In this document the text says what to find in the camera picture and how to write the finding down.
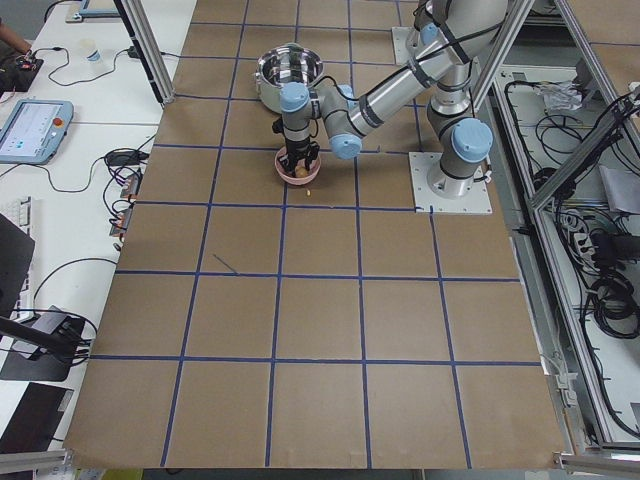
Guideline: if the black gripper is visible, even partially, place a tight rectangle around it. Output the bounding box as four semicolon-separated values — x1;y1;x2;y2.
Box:
277;138;320;173

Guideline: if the beige egg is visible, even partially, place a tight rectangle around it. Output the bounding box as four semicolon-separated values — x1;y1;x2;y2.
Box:
294;166;309;179

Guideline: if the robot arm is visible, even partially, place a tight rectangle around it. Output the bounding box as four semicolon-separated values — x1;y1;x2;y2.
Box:
272;0;508;199

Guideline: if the pale green steel pot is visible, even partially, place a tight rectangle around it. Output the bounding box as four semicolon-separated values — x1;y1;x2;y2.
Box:
254;42;324;113

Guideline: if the pink bowl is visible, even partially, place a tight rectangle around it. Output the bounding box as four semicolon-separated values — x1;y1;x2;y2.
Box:
274;147;321;186

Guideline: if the black power adapter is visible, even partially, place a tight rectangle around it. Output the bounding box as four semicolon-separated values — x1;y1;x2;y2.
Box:
104;149;149;167

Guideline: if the paper cup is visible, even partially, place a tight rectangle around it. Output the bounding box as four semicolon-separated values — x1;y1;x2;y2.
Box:
79;38;102;65

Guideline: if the blue teach pendant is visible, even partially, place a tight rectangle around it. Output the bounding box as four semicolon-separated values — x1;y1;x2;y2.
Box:
1;100;74;165

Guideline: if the white keyboard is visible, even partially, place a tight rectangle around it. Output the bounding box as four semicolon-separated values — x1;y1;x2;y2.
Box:
1;196;35;320

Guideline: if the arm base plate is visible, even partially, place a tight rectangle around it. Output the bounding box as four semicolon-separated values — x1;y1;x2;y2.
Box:
391;26;424;66
408;152;493;215

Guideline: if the aluminium frame post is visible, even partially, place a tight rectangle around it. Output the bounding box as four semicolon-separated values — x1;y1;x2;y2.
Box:
114;0;175;106

